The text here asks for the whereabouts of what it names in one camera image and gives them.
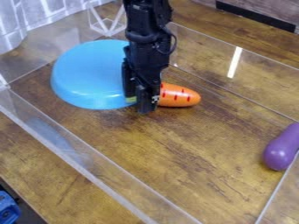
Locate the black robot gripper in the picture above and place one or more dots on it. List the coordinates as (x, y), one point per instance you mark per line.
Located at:
(145, 62)

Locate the orange toy carrot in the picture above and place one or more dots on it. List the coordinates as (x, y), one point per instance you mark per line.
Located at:
(175, 96)

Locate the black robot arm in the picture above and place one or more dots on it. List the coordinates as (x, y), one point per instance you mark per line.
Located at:
(147, 19)

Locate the blue upturned bowl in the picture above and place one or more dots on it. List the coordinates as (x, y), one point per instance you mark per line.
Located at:
(86, 76)

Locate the white curtain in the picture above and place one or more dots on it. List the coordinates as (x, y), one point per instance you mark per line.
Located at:
(25, 15)

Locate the purple toy eggplant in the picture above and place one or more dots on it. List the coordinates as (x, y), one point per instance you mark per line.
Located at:
(281, 150)

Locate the blue object at corner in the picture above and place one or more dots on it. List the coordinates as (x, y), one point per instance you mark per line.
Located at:
(10, 210)

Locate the clear acrylic enclosure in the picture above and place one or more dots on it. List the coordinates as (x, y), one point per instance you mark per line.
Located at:
(181, 166)

